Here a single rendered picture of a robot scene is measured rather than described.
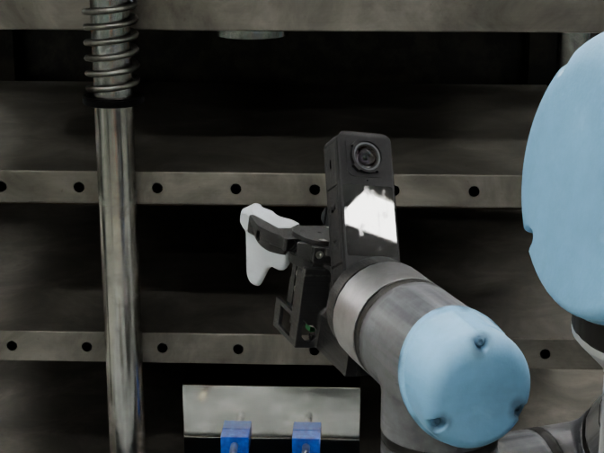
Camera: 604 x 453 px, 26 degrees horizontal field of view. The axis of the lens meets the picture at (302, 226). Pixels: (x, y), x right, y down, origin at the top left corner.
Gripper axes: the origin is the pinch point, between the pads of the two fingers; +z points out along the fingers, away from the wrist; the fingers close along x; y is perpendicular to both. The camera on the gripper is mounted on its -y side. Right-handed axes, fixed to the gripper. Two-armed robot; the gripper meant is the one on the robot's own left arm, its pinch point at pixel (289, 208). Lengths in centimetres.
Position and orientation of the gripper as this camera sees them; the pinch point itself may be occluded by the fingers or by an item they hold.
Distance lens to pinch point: 108.7
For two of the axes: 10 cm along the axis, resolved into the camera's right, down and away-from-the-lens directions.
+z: -3.4, -2.6, 9.0
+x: 9.3, 0.4, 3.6
